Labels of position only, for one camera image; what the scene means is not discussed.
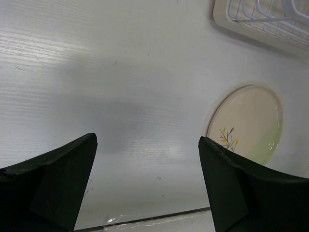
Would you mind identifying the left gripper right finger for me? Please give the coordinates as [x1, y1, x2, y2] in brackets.
[198, 137, 309, 232]

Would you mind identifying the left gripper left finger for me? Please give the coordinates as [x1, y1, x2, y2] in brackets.
[0, 133, 98, 232]

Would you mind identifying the green and cream plate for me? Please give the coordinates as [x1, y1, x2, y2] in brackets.
[206, 85, 283, 165]

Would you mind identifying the white taped cover panel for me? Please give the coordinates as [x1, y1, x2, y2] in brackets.
[80, 207, 215, 232]

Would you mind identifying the white drip tray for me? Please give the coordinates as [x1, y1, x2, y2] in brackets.
[213, 0, 309, 59]

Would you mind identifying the white wire dish rack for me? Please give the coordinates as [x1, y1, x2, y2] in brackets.
[227, 0, 309, 50]

